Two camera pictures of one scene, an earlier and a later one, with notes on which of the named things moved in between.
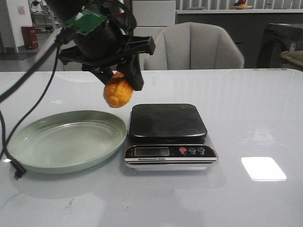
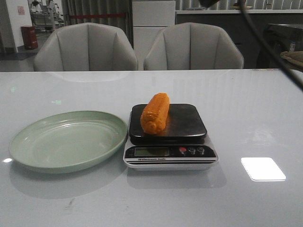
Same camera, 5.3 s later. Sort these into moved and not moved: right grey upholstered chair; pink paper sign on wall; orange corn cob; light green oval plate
Moved: orange corn cob
Not moved: pink paper sign on wall; light green oval plate; right grey upholstered chair
